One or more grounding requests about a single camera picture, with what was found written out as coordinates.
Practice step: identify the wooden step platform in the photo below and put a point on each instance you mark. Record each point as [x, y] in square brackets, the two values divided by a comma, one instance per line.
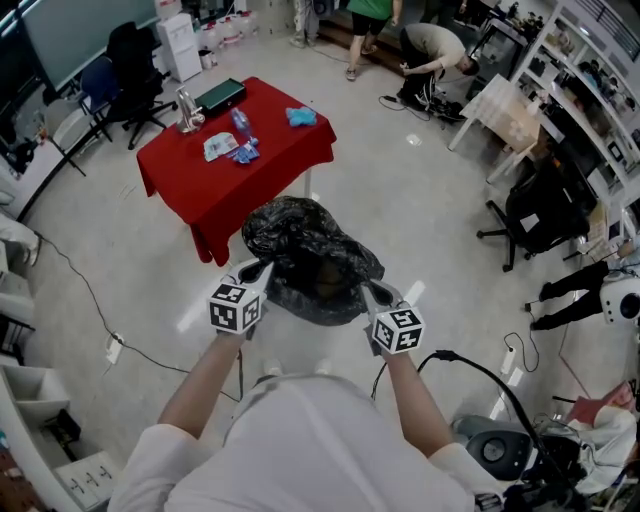
[335, 32]

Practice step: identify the person's white shirt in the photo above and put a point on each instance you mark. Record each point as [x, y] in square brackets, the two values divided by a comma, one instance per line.
[310, 450]

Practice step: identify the white water dispenser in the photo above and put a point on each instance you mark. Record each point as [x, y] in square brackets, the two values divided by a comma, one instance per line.
[180, 47]

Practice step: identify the light blue cloth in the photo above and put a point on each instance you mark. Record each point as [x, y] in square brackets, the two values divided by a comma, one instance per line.
[301, 116]

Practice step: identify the white power strip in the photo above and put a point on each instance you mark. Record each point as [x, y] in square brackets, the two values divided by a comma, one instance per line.
[509, 359]
[114, 347]

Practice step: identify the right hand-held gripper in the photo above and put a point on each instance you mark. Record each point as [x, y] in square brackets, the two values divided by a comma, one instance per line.
[397, 330]

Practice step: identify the grey folding chair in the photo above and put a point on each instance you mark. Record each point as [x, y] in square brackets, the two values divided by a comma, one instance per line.
[62, 120]

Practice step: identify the table with red cloth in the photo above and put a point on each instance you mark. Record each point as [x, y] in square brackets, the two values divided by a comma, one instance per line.
[225, 190]

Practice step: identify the black mesh office chair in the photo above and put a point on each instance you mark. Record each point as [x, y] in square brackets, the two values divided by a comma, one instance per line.
[545, 210]

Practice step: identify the black metal railing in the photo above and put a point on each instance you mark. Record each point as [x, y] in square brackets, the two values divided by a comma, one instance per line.
[620, 22]

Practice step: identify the black high-back office chair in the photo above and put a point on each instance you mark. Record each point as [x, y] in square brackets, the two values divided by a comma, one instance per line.
[132, 60]

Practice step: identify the person's white shoe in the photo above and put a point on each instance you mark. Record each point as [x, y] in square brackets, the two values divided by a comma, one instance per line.
[324, 366]
[273, 367]

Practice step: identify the white storage shelf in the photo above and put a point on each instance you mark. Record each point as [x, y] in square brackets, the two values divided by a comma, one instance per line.
[35, 395]

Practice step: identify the person's right white shoe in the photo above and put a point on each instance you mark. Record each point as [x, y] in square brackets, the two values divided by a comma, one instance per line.
[324, 366]

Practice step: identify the clear water jug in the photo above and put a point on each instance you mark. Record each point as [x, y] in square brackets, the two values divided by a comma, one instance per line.
[250, 24]
[231, 31]
[211, 37]

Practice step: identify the small blue wrappers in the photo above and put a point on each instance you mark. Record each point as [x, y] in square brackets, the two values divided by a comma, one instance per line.
[246, 154]

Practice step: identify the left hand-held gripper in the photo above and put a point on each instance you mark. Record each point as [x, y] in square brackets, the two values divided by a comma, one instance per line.
[235, 310]

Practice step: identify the clear plastic bottle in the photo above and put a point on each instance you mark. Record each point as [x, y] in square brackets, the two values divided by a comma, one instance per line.
[241, 121]

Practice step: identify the blue chair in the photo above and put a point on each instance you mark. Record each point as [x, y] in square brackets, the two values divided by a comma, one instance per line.
[100, 82]

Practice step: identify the black framed glass partition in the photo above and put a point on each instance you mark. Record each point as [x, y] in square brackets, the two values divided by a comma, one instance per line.
[85, 30]

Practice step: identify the white table with checkered cloth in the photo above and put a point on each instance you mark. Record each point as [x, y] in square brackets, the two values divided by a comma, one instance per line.
[500, 107]

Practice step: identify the white round device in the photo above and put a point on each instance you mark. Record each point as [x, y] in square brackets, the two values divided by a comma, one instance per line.
[612, 300]

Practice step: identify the small grey bin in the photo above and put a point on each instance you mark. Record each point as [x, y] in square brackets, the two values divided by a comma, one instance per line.
[207, 60]

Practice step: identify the grey round machine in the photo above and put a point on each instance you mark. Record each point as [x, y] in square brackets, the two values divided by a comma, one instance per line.
[495, 450]

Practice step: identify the black garbage bag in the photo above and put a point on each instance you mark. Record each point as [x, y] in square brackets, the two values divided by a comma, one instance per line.
[300, 235]

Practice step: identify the person's right forearm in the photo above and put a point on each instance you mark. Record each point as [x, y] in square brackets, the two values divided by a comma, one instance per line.
[415, 405]

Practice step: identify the white open shelf unit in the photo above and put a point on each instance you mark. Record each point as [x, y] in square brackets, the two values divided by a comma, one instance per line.
[575, 107]

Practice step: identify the flat black box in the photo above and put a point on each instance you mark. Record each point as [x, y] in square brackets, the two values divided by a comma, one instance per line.
[220, 97]

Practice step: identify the pile of clothes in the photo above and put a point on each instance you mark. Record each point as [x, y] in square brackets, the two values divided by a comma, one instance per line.
[615, 430]

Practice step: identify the person's left white shoe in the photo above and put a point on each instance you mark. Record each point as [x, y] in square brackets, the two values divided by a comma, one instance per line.
[273, 367]

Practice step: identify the pale printed packet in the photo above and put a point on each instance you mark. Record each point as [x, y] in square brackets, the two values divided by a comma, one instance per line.
[219, 146]

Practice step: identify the person's left forearm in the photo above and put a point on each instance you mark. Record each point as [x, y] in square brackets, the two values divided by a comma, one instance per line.
[205, 385]

